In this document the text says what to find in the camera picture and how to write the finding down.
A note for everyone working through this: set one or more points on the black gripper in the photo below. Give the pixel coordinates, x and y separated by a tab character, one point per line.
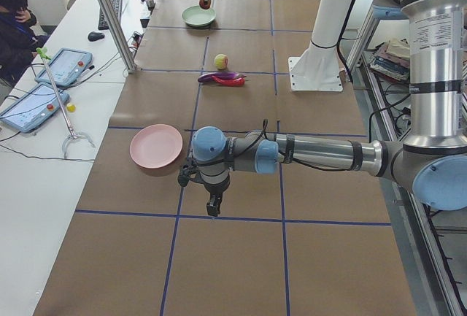
215	194

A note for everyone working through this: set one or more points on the red yellow pear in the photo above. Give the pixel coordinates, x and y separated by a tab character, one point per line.
205	4

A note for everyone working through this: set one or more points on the green pink peach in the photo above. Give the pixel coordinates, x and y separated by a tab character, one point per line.
221	61

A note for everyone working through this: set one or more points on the purple eggplant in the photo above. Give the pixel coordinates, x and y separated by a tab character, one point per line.
221	75

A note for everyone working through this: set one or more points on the red chili pepper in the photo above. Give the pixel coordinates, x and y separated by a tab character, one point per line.
238	82

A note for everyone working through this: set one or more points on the green plate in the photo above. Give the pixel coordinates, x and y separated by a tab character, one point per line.
196	16

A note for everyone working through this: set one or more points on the pink plate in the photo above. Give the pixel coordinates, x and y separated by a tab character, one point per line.
156	146

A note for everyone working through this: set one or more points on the black computer mouse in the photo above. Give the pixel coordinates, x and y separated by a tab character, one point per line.
95	36

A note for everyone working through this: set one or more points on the upper blue teach pendant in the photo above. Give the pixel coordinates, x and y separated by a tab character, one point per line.
67	65

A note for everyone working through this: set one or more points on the blue teach pendant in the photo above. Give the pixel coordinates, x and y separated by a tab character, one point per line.
32	109
67	65

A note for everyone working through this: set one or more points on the yellow toy ball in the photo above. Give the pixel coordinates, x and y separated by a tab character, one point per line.
71	107

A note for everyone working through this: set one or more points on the grabber reacher tool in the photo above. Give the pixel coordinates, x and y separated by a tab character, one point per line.
73	135

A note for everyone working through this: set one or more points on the seated person dark jacket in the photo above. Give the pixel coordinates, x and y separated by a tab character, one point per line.
18	40

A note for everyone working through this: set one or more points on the lower blue teach pendant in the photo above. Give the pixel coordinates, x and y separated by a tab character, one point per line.
32	109

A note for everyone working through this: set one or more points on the stack of books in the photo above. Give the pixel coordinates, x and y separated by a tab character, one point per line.
392	59

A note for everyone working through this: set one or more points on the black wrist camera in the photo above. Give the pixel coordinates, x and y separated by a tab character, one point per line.
189	171

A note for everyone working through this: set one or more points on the aluminium frame post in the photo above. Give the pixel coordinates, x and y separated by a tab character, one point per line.
118	35

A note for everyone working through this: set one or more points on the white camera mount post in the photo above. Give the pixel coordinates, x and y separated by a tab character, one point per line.
317	69

